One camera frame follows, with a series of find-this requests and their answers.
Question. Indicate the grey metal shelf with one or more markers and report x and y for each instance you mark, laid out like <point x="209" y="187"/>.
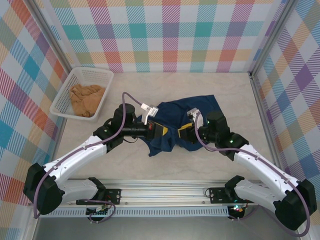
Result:
<point x="162" y="230"/>

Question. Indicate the tan crumpled cloth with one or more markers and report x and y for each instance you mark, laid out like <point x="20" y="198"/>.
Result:
<point x="85" y="100"/>

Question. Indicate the white perforated plastic basket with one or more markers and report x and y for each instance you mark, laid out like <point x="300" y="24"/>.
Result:
<point x="60" y="105"/>

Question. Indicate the green circuit board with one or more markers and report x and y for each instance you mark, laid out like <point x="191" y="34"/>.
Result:
<point x="98" y="212"/>

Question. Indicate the aluminium frame post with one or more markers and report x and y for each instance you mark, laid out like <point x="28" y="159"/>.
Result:
<point x="272" y="32"/>
<point x="50" y="32"/>

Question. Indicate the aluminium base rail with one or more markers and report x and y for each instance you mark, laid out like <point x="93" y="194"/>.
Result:
<point x="162" y="192"/>

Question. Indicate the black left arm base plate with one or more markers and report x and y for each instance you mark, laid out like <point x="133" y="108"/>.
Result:
<point x="115" y="196"/>

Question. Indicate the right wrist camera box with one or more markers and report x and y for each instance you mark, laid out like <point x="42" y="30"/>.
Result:
<point x="193" y="112"/>

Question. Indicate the black controller box with LED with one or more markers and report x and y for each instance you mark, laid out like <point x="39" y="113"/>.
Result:
<point x="237" y="211"/>

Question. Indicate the navy blue t-shirt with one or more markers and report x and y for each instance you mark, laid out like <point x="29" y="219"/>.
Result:
<point x="175" y="112"/>

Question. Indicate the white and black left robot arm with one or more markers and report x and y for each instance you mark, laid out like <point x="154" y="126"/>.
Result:
<point x="75" y="155"/>

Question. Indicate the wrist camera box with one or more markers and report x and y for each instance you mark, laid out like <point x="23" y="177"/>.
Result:
<point x="193" y="112"/>
<point x="150" y="111"/>

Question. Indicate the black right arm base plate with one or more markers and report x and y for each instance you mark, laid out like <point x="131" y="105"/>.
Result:
<point x="216" y="195"/>

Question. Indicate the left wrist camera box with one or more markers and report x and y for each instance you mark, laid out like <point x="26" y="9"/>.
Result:
<point x="150" y="111"/>

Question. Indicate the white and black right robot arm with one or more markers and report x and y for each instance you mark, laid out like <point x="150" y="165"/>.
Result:
<point x="260" y="165"/>

